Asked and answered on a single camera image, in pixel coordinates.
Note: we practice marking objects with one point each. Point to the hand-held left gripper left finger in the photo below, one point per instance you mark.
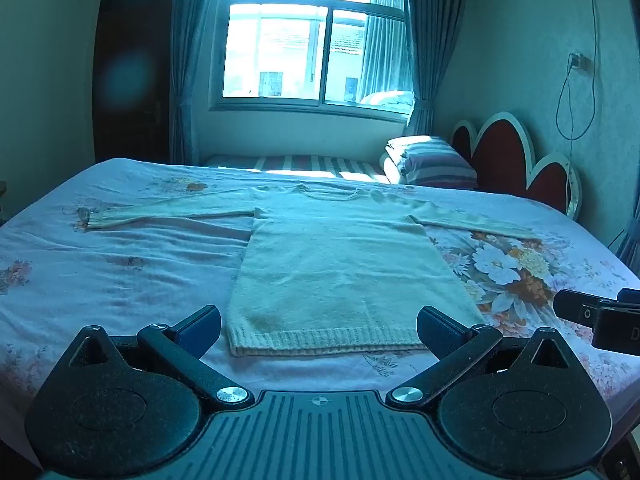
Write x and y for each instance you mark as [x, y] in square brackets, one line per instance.
[197, 332]

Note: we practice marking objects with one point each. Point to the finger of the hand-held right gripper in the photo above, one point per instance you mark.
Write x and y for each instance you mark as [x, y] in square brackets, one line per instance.
[575, 309]

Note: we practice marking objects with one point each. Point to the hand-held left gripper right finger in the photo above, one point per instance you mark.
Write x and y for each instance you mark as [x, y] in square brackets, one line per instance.
[440, 332]

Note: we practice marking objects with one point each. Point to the cream knitted sweater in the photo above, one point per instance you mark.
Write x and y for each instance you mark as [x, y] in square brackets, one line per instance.
[340, 270]

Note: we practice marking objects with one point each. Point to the blue curtain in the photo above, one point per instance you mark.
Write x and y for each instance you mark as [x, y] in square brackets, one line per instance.
[187, 60]
[631, 245]
[432, 50]

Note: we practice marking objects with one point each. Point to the bed with floral sheet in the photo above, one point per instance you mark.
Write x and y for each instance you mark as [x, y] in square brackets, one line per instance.
[125, 270]

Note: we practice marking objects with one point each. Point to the red and white headboard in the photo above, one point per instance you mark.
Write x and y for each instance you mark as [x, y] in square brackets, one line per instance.
[502, 160]

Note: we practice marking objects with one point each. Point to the striped pillow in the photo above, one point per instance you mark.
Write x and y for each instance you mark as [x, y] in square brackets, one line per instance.
[430, 162]

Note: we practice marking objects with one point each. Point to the striped mattress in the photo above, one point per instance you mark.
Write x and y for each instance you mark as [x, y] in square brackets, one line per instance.
[300, 164]

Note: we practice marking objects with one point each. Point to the white bundled bedding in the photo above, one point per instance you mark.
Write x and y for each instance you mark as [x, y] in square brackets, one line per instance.
[387, 99]

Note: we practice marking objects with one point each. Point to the dark wooden wardrobe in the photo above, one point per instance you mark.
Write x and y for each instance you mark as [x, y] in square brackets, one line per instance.
[130, 70]

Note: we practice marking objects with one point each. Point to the window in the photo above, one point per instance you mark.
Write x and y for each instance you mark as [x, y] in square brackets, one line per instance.
[280, 50]

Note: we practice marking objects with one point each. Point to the wall socket with plug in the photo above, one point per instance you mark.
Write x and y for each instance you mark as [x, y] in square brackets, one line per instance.
[577, 61]

